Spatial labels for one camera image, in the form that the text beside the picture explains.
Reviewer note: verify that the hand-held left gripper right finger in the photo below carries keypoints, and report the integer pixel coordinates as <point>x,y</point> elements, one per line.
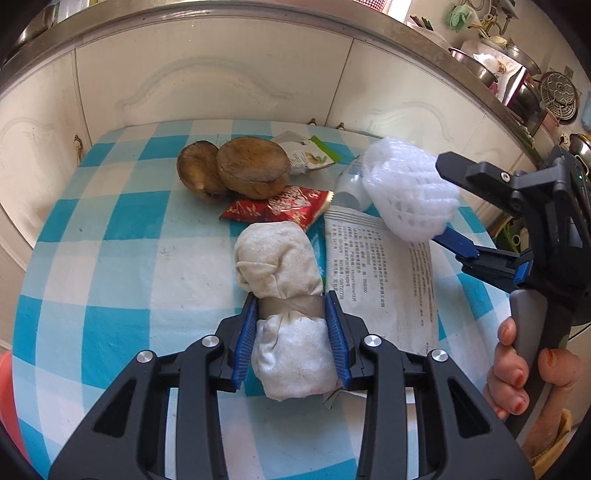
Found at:
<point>337,341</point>

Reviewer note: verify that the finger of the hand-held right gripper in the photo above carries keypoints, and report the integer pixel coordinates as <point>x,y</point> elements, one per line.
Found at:
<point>480,177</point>
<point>466,251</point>

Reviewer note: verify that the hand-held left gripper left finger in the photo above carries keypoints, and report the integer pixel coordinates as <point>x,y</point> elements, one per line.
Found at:
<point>244,341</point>

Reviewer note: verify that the soft wet wipes packet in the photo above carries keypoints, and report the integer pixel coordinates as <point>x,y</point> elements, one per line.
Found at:
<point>369,277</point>

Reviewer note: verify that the white foam fruit net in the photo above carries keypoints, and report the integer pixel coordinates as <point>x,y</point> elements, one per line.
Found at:
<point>406,189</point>

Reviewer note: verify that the white cloth bundle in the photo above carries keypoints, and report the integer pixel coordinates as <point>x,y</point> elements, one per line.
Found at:
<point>286,258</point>

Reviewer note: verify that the red plastic basin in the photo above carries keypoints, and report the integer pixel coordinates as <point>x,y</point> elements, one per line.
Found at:
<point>9,401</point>

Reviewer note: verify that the person's right hand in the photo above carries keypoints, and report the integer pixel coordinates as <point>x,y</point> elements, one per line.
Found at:
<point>508,378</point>

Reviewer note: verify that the green plastic rack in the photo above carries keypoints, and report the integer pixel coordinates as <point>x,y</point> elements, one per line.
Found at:
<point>510,237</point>

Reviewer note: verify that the red floral box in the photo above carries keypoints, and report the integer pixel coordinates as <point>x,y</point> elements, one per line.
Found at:
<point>512,85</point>

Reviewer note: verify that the steel bowl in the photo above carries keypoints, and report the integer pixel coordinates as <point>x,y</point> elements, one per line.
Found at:
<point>475,67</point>

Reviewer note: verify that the round steel steamer rack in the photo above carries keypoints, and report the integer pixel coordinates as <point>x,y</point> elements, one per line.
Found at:
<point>558,97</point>

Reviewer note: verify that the blue checked tablecloth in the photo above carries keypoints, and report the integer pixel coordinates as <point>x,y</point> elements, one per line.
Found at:
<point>138,277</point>

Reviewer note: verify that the steel pot with lid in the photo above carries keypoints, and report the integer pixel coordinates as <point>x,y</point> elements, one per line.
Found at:
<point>524,60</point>

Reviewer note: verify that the clear plastic bottle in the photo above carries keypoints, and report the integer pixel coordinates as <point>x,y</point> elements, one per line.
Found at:
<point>351,189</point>

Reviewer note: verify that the red snack wrapper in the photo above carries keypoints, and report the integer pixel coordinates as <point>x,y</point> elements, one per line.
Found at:
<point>286,205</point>

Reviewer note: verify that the green cloth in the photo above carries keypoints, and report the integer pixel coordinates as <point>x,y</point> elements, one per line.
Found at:
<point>461,18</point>

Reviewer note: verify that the large brown fruit shell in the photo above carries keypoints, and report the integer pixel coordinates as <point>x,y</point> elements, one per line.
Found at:
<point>254,166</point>

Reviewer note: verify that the white green snack packet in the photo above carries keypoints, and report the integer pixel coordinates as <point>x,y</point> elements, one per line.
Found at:
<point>304,154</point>

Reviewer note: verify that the small brown fruit shell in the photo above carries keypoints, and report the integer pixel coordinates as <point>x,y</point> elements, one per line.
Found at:
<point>196,166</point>

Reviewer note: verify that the red plastic basket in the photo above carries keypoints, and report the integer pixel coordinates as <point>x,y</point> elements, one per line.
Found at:
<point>364,4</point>

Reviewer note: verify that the steel-edged kitchen countertop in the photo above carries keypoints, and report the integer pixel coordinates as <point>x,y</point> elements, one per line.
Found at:
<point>323,18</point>

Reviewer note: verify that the white kitchen cabinet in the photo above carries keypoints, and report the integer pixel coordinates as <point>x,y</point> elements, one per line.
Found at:
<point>207,69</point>

